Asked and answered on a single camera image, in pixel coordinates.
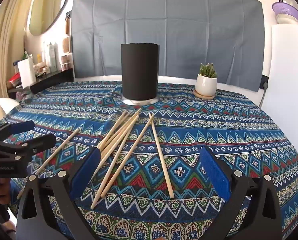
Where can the red packet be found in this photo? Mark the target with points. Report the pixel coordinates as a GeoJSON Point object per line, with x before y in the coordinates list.
{"type": "Point", "coordinates": [13, 81]}

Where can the black side shelf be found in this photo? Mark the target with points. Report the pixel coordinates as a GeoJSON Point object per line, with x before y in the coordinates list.
{"type": "Point", "coordinates": [53, 78]}

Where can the white electric toothbrush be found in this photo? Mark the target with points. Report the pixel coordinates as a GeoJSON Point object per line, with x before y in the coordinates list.
{"type": "Point", "coordinates": [44, 51]}

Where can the woven hair brush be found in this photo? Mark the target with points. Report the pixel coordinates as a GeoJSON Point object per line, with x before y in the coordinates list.
{"type": "Point", "coordinates": [66, 44]}

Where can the round wall mirror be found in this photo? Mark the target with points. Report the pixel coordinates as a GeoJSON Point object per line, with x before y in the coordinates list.
{"type": "Point", "coordinates": [46, 7]}

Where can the purple colander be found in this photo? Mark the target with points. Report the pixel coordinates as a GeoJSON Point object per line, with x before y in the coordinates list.
{"type": "Point", "coordinates": [286, 10]}

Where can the black cylindrical utensil holder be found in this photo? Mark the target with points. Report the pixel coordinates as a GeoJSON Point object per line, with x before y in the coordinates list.
{"type": "Point", "coordinates": [139, 72]}

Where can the blue patterned tablecloth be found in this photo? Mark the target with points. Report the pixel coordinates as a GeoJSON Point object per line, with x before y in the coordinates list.
{"type": "Point", "coordinates": [189, 130]}

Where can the yellow tube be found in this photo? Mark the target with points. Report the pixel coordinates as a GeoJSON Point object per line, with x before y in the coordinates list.
{"type": "Point", "coordinates": [40, 58]}

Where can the grey spray bottle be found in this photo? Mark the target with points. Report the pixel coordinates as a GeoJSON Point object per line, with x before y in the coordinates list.
{"type": "Point", "coordinates": [51, 58]}

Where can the stack of white bowls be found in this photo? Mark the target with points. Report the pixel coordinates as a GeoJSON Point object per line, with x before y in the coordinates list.
{"type": "Point", "coordinates": [287, 21]}

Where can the white refrigerator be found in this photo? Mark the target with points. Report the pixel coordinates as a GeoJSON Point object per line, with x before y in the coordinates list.
{"type": "Point", "coordinates": [286, 67]}

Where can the hanging wooden brush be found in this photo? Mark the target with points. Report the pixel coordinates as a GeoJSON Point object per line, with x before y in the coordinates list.
{"type": "Point", "coordinates": [67, 26]}

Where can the person's left hand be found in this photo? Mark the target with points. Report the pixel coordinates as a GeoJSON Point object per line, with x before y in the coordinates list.
{"type": "Point", "coordinates": [1, 192]}

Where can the round wooden coaster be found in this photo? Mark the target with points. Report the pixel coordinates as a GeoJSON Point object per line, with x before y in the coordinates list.
{"type": "Point", "coordinates": [201, 97]}

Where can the glass cosmetic jar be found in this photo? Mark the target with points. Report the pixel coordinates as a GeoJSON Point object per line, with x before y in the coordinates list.
{"type": "Point", "coordinates": [66, 62]}

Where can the succulent in white pot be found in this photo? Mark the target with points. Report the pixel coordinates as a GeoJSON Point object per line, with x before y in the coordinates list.
{"type": "Point", "coordinates": [206, 85]}

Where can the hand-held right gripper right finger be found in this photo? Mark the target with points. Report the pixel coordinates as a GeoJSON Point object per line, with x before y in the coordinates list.
{"type": "Point", "coordinates": [216, 175]}

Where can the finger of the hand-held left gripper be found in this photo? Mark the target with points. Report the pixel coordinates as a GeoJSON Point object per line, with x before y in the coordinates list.
{"type": "Point", "coordinates": [40, 141]}
{"type": "Point", "coordinates": [21, 126]}

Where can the bunch of wooden chopsticks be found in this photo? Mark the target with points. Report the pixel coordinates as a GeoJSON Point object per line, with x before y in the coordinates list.
{"type": "Point", "coordinates": [120, 131]}

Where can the grey-blue backdrop cloth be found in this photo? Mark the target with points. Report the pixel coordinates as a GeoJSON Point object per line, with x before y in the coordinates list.
{"type": "Point", "coordinates": [164, 17]}

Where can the black wall socket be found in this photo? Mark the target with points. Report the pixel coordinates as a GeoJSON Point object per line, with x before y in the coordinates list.
{"type": "Point", "coordinates": [264, 82]}

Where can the cream curtain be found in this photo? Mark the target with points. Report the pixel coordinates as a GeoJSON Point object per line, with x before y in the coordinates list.
{"type": "Point", "coordinates": [8, 42]}

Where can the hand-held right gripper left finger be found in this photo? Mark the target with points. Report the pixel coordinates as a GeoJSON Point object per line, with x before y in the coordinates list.
{"type": "Point", "coordinates": [86, 175]}

